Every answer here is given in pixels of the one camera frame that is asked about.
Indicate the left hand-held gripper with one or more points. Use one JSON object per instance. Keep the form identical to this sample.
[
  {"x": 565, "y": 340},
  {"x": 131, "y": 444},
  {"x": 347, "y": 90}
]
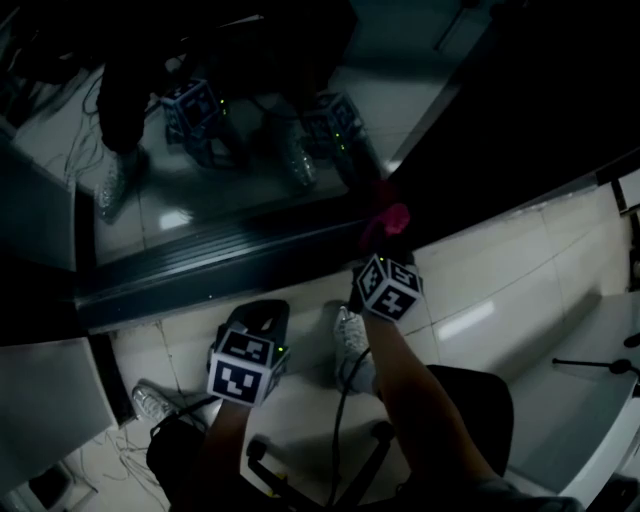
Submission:
[{"x": 232, "y": 382}]

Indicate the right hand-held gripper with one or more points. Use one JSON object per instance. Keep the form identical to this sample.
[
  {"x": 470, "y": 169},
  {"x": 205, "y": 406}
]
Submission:
[{"x": 390, "y": 300}]

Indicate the pink cloth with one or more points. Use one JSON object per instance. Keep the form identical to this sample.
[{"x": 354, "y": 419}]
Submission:
[{"x": 395, "y": 217}]

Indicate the clear glass window pane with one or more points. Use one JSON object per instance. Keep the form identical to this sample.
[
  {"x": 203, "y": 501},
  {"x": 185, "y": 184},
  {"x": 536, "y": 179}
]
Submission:
[{"x": 165, "y": 200}]

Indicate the person's right forearm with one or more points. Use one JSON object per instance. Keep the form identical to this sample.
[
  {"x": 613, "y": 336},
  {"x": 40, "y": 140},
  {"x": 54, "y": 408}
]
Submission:
[{"x": 410, "y": 400}]

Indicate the person's left forearm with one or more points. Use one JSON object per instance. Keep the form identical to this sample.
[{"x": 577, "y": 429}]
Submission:
[{"x": 225, "y": 450}]

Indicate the person's right silver shoe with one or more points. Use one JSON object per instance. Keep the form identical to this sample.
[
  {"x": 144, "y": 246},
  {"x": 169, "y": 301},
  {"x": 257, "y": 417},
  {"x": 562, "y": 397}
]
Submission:
[{"x": 352, "y": 340}]

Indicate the person's silver shoe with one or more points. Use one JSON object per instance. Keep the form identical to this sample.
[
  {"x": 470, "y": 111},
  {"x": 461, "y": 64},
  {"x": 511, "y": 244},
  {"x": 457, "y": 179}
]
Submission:
[
  {"x": 152, "y": 400},
  {"x": 352, "y": 340}
]

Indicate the black framed glass door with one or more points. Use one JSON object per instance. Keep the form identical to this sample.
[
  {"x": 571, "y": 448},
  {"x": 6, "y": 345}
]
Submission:
[{"x": 200, "y": 270}]

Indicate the black office chair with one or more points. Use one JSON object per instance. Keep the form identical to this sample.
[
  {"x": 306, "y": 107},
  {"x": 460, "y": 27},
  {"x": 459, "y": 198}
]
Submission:
[{"x": 260, "y": 450}]

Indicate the person's left silver shoe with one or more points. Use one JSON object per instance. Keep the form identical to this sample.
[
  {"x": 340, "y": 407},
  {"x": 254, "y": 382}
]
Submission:
[{"x": 152, "y": 400}]

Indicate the person's black shorts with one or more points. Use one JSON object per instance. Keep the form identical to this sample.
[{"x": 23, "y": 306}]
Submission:
[{"x": 470, "y": 410}]

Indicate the white desk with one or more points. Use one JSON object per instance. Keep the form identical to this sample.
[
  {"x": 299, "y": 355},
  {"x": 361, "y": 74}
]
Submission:
[{"x": 565, "y": 425}]

